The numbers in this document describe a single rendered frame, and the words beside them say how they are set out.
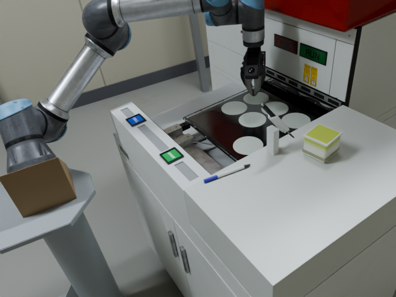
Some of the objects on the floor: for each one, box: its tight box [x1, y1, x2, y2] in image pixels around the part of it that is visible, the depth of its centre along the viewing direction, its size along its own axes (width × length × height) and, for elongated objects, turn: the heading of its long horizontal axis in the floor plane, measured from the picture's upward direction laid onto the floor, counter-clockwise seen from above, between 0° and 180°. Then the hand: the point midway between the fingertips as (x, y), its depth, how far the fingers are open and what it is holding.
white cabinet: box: [114, 135, 396, 297], centre depth 150 cm, size 64×96×82 cm, turn 41°
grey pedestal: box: [0, 168, 127, 297], centre depth 143 cm, size 51×44×82 cm
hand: (253, 93), depth 133 cm, fingers closed
